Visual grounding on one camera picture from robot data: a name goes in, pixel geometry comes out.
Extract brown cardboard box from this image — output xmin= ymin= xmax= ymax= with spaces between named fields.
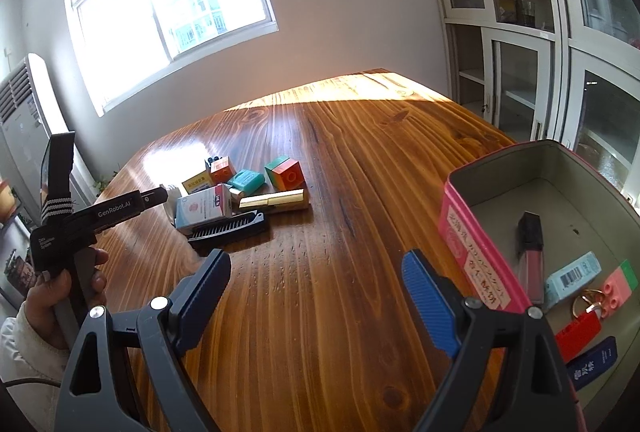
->
xmin=0 ymin=182 xmax=20 ymax=220

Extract green and orange building block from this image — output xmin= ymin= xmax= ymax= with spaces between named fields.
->
xmin=264 ymin=155 xmax=305 ymax=192

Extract person's left hand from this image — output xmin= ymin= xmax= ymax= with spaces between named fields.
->
xmin=25 ymin=247 xmax=108 ymax=350

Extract black cable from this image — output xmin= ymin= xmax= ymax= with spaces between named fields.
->
xmin=0 ymin=376 xmax=63 ymax=390

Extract light blue small box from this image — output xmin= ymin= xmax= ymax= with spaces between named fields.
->
xmin=542 ymin=251 xmax=602 ymax=308

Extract person's left forearm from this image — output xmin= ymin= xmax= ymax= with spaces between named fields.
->
xmin=0 ymin=302 xmax=68 ymax=432

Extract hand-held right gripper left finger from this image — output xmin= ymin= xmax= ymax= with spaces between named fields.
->
xmin=54 ymin=248 xmax=233 ymax=432

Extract large white medicine box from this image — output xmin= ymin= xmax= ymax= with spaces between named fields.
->
xmin=175 ymin=183 xmax=235 ymax=235

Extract wooden desk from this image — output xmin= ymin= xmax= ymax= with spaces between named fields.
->
xmin=92 ymin=68 xmax=591 ymax=432

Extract window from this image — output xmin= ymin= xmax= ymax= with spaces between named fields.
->
xmin=61 ymin=0 xmax=279 ymax=115

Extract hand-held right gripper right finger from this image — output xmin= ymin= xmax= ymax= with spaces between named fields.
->
xmin=401 ymin=249 xmax=586 ymax=432

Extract teal small case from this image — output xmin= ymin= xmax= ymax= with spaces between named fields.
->
xmin=227 ymin=169 xmax=265 ymax=193

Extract blue bottle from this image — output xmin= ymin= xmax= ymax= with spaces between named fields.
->
xmin=565 ymin=336 xmax=618 ymax=392

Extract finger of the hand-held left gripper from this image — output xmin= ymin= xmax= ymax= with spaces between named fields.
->
xmin=131 ymin=186 xmax=169 ymax=214

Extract gold key rings with pearl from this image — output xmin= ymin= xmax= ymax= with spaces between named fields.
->
xmin=571 ymin=288 xmax=608 ymax=320

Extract white narrow carton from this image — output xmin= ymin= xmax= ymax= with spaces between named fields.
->
xmin=165 ymin=185 xmax=183 ymax=218

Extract red building block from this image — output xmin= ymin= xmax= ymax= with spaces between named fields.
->
xmin=555 ymin=311 xmax=602 ymax=363

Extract pink tin box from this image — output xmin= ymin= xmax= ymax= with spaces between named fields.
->
xmin=439 ymin=139 xmax=640 ymax=432

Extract white glass-door cabinet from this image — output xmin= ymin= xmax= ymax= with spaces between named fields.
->
xmin=412 ymin=0 xmax=640 ymax=213

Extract green potted plant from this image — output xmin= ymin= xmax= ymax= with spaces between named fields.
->
xmin=93 ymin=169 xmax=121 ymax=194

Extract gold lipstick tube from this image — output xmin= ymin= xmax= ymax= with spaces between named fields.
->
xmin=238 ymin=188 xmax=307 ymax=213

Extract pink and green building block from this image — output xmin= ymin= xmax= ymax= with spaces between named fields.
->
xmin=600 ymin=259 xmax=640 ymax=318

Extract lip gloss tube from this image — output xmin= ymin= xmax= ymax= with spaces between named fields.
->
xmin=516 ymin=211 xmax=546 ymax=305

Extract black comb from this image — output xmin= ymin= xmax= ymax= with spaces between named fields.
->
xmin=187 ymin=209 xmax=271 ymax=248

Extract white standing air conditioner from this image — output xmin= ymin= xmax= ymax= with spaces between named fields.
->
xmin=0 ymin=52 xmax=96 ymax=233

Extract small yellow medicine box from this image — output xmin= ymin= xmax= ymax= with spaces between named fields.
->
xmin=180 ymin=169 xmax=213 ymax=195

